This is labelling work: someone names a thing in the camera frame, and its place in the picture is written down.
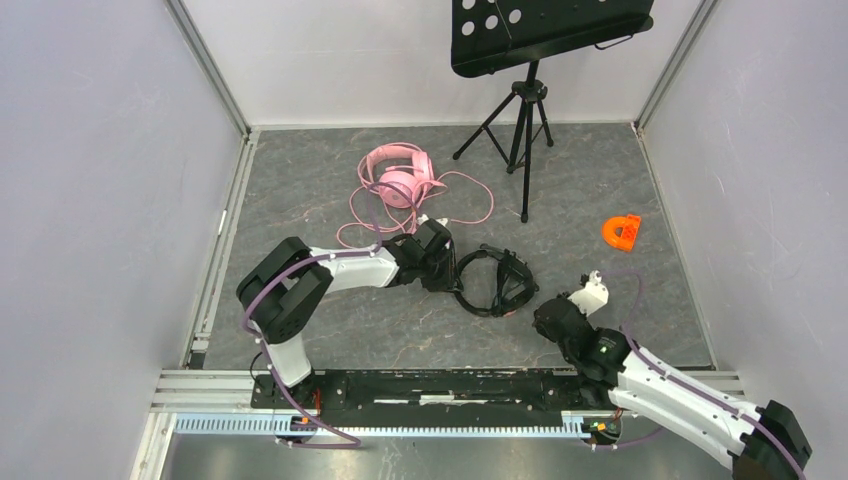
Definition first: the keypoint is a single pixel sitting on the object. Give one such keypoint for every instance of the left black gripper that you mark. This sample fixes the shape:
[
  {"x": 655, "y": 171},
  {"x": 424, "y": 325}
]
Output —
[{"x": 450, "y": 279}]

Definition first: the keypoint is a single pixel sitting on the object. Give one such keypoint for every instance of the pink headphones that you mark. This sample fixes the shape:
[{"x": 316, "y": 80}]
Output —
[{"x": 400, "y": 186}]

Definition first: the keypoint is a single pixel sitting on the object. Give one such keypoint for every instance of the black headphones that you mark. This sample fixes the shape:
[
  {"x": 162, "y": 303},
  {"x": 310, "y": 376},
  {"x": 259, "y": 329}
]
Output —
[{"x": 515, "y": 284}]

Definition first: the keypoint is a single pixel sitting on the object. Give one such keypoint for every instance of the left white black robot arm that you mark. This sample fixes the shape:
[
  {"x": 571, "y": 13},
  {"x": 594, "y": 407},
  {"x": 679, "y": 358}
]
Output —
[{"x": 280, "y": 295}]

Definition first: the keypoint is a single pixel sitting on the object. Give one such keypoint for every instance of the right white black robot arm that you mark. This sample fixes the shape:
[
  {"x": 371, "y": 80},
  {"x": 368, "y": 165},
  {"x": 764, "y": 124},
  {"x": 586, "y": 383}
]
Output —
[{"x": 752, "y": 441}]

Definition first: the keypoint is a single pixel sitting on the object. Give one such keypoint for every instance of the orange plastic block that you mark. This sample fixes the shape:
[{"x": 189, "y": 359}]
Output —
[{"x": 621, "y": 232}]

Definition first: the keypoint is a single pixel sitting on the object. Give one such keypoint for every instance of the black music stand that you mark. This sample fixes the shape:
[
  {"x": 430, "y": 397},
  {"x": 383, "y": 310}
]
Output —
[{"x": 491, "y": 36}]

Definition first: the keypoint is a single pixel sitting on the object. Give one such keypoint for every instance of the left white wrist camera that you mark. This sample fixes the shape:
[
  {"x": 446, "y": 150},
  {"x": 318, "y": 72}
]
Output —
[{"x": 437, "y": 220}]

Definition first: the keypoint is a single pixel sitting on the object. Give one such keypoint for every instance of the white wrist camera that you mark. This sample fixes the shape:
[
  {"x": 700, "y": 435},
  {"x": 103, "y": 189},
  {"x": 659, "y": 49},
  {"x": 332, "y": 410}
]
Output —
[
  {"x": 592, "y": 296},
  {"x": 437, "y": 220}
]

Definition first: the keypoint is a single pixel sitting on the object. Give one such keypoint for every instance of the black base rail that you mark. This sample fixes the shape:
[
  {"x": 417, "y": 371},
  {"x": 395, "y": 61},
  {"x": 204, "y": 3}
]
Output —
[{"x": 450, "y": 397}]

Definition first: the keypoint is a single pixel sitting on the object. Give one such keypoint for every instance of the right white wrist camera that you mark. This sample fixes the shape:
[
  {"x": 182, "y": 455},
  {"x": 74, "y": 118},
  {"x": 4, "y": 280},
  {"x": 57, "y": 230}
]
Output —
[{"x": 592, "y": 296}]

